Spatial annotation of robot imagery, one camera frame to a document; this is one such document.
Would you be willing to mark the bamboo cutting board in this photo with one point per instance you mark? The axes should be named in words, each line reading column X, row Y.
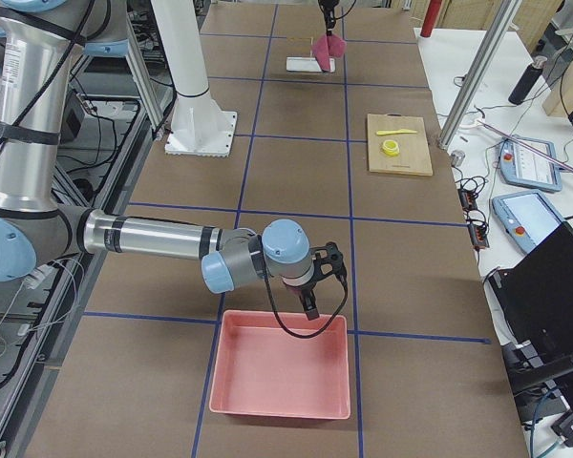
column 414, row 158

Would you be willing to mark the near teach pendant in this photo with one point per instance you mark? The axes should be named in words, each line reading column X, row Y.
column 528, row 217

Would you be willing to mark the yellow lemon slice toy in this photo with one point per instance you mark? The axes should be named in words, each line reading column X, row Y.
column 390, row 147

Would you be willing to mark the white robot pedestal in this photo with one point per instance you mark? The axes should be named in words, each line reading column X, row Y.
column 199, row 127

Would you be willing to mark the yellow plastic knife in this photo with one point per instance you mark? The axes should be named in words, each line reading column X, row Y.
column 396, row 132

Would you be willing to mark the white rectangular tray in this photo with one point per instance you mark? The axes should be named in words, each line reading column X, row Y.
column 298, row 64

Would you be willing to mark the teach pendant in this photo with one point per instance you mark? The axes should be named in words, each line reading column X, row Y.
column 521, row 167
column 528, row 217

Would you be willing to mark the pink plastic tray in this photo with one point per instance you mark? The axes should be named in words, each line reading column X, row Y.
column 260, row 370

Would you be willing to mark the black monitor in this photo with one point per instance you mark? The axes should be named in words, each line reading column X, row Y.
column 536, row 297

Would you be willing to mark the far teach pendant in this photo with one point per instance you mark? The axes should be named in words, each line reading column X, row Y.
column 521, row 167

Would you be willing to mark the aluminium frame post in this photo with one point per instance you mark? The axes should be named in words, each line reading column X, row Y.
column 480, row 64

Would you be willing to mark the red cylinder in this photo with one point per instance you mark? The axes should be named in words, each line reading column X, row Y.
column 430, row 18

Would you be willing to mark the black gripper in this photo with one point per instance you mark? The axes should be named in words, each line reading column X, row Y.
column 328, row 11
column 298, row 289

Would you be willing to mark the red cleaning cloth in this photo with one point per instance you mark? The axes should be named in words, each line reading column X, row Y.
column 325, row 48

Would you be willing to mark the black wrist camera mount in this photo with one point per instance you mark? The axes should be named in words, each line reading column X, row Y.
column 328, row 261

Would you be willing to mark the black water bottle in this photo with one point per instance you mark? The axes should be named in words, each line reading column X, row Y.
column 527, row 80

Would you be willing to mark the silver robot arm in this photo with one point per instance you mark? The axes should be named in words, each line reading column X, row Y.
column 42, row 40

